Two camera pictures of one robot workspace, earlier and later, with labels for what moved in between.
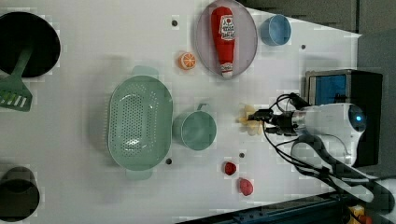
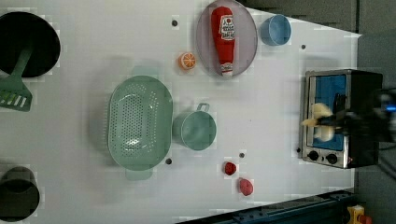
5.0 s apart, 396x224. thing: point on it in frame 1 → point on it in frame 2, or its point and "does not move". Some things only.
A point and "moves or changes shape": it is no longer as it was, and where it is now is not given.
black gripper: [284, 121] → [361, 125]
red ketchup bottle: [223, 33] does not move
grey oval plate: [246, 39] does not move
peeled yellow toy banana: [251, 127] moves or changes shape
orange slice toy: [187, 61] does not move
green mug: [195, 130] does not move
